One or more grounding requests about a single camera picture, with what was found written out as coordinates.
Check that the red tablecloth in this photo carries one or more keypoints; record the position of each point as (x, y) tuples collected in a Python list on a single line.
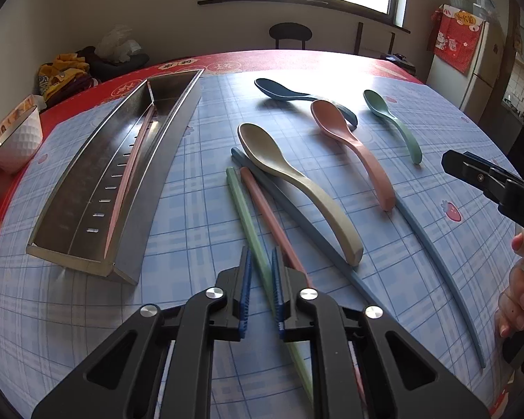
[(215, 64)]

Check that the blue plaid table mat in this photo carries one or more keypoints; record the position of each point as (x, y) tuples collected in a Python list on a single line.
[(51, 318)]

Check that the black appliance on stand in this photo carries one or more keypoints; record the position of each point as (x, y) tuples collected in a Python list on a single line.
[(400, 61)]

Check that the pink chopstick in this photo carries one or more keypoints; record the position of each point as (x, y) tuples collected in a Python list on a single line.
[(290, 259), (127, 174)]

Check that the yellow snack bags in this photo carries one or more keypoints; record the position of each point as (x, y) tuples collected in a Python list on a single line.
[(66, 76)]

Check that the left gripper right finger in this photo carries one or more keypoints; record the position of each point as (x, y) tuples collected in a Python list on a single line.
[(294, 315)]

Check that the red cloth on refrigerator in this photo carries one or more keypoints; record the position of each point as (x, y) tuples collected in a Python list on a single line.
[(455, 36)]

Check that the white dimpled bowl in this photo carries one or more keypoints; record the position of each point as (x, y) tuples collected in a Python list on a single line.
[(20, 142)]

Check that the long blue chopstick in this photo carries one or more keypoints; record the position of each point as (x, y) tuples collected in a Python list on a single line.
[(443, 270)]

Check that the stainless steel utensil tray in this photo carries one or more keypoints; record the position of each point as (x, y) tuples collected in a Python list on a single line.
[(72, 228)]

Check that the dark blue plastic spoon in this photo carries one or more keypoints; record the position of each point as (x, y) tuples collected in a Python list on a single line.
[(277, 91)]

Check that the white refrigerator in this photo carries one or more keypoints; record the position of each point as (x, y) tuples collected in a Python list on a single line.
[(470, 92)]

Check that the green chopstick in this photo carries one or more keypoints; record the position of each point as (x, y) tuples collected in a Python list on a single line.
[(262, 264)]

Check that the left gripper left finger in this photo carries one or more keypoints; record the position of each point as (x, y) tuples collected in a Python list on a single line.
[(232, 320)]

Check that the black round chair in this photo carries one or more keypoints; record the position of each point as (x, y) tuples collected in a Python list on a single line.
[(290, 31)]

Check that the green plastic spoon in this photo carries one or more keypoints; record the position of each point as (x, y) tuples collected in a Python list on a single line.
[(378, 106)]

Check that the clear plastic bag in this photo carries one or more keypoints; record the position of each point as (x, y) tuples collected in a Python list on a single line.
[(117, 45)]

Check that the pink plastic spoon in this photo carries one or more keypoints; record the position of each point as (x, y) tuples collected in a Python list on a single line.
[(333, 124)]

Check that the person's right hand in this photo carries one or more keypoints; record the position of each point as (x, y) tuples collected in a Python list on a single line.
[(509, 316)]

